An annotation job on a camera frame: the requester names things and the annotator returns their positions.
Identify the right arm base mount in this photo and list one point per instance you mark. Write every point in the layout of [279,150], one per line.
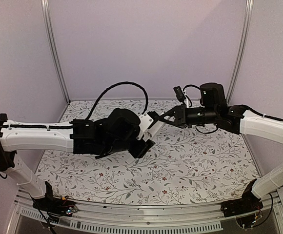
[247,203]

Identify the aluminium frame post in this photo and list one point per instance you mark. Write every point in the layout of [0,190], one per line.
[241,49]
[53,49]

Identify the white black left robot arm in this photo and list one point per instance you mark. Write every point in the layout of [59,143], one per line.
[122,130]

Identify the left aluminium frame post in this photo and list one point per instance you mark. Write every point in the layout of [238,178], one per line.
[53,49]

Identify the white remote control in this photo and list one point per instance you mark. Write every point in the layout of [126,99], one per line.
[150,133]

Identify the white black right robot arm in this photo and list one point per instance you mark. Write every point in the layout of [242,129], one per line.
[237,119]

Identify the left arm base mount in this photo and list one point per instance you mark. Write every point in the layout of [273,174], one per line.
[54,206]

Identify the right aluminium frame post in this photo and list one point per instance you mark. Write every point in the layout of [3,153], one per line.
[241,49]

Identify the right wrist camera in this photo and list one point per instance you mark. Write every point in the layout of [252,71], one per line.
[182,96]

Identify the front aluminium rail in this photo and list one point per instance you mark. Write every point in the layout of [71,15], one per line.
[103,218]

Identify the floral patterned table mat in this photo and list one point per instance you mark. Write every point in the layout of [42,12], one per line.
[196,165]

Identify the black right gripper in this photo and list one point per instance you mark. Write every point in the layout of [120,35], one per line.
[180,116]

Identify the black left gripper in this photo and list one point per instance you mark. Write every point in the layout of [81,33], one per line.
[143,148]

